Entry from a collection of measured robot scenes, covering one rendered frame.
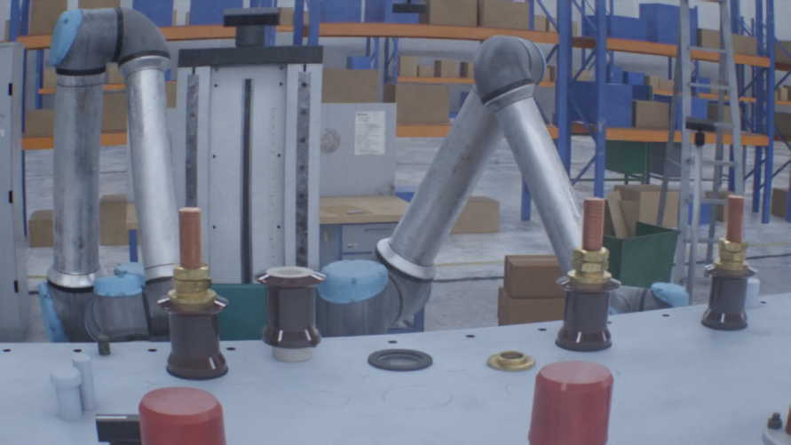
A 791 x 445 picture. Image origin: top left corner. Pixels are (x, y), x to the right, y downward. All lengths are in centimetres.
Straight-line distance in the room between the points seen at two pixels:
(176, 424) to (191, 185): 148
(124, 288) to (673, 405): 92
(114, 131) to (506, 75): 707
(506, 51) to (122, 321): 93
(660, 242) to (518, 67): 378
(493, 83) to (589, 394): 116
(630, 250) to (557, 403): 460
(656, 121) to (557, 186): 879
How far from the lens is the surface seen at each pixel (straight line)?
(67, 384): 99
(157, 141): 176
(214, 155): 215
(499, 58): 186
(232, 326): 214
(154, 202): 173
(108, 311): 156
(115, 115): 887
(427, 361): 121
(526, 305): 517
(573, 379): 76
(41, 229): 901
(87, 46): 179
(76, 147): 184
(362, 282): 197
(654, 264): 556
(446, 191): 204
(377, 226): 545
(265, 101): 214
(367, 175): 609
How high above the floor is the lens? 175
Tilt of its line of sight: 10 degrees down
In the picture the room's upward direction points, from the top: 1 degrees clockwise
